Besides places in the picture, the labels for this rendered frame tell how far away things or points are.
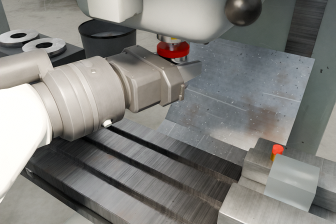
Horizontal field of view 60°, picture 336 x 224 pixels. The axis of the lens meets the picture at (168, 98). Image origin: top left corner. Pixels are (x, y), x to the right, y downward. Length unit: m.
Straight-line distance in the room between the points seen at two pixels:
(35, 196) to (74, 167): 1.34
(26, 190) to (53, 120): 1.71
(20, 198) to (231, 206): 1.69
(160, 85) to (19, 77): 0.16
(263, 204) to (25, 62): 0.35
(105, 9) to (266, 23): 0.52
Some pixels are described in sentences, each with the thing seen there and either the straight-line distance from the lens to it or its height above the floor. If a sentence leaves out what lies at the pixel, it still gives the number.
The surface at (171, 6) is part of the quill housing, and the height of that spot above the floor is 1.35.
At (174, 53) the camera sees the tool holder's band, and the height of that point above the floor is 1.27.
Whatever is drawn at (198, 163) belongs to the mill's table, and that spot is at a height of 0.98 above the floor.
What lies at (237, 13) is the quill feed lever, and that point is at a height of 1.36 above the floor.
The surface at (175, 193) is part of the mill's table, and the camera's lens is 0.58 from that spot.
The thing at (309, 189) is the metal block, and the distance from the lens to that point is 0.44.
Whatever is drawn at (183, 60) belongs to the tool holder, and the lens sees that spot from 0.41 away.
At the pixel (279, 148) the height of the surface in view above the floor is 1.12.
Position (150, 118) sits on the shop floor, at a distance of 2.38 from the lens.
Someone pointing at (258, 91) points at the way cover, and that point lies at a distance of 0.77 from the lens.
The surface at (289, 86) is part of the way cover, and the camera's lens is 0.76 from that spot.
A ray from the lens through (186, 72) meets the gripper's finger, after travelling 0.41.
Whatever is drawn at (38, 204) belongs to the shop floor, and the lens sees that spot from 1.94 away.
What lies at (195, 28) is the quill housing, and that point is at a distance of 0.29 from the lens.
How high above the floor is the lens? 1.43
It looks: 33 degrees down
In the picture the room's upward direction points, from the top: straight up
